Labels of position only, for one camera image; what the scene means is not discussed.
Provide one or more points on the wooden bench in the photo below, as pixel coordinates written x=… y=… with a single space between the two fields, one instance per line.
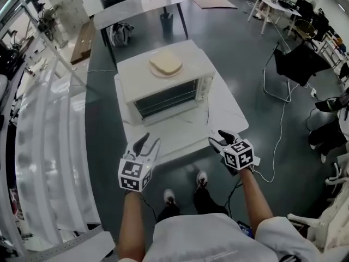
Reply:
x=83 y=42

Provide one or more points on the small white table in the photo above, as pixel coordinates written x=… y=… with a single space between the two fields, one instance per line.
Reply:
x=218 y=119

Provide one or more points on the black desk chair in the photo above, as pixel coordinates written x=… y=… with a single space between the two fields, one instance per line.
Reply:
x=304 y=7
x=324 y=23

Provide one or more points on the white toaster oven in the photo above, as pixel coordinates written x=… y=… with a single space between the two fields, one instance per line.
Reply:
x=136 y=72

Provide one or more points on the white desk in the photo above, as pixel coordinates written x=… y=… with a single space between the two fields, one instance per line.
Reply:
x=275 y=4

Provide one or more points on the dark bin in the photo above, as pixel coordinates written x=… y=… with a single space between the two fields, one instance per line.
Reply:
x=167 y=26

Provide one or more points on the person's shoe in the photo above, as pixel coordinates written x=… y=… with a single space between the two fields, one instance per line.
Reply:
x=201 y=178
x=169 y=196

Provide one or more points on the white table with dark legs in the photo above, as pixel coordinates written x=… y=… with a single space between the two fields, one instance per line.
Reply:
x=141 y=7

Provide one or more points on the person's left shoe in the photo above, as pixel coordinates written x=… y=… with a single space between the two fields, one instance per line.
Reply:
x=169 y=196

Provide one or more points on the white ornate chair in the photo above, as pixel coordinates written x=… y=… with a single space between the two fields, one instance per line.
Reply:
x=335 y=201

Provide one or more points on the round pale plate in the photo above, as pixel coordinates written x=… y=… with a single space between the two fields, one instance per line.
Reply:
x=163 y=75

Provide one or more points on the blue device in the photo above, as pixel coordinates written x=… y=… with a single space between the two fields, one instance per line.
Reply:
x=245 y=229

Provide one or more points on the person's white t-shirt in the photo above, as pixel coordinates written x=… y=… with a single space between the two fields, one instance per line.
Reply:
x=204 y=239

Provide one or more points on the person's right forearm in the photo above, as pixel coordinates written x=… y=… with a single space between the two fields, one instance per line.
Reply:
x=253 y=198

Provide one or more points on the person's black trousers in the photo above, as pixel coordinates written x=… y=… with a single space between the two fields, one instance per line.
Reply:
x=207 y=203

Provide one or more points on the grey backpack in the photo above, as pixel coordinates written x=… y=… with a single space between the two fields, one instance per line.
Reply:
x=120 y=34

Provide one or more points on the rattan chair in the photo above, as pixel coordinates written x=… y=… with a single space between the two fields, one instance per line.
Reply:
x=305 y=30

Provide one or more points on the brown floor mat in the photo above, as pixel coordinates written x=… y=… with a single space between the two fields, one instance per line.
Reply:
x=212 y=0

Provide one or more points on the white glass oven door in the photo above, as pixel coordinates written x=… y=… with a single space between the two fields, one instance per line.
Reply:
x=174 y=117

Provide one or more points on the thick bread slice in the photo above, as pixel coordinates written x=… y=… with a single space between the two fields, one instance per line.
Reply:
x=165 y=63

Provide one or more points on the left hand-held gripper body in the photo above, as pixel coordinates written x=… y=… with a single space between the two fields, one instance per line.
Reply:
x=132 y=175

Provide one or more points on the black mesh office chair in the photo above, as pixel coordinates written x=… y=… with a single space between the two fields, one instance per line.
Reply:
x=297 y=64

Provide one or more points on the person's right shoe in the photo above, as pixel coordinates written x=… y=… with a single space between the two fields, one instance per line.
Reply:
x=201 y=178

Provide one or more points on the white power strip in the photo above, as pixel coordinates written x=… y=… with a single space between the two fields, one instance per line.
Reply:
x=314 y=93

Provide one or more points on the white metal shelf rack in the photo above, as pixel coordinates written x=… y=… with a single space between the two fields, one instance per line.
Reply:
x=54 y=119

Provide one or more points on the person's left forearm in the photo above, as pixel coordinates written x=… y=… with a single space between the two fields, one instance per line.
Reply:
x=131 y=228

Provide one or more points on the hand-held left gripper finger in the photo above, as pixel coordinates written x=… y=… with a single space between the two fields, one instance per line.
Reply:
x=135 y=149
x=152 y=150

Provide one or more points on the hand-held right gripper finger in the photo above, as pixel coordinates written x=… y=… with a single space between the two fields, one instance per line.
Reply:
x=216 y=145
x=230 y=138

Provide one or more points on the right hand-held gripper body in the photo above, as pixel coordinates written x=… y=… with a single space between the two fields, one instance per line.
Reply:
x=240 y=154

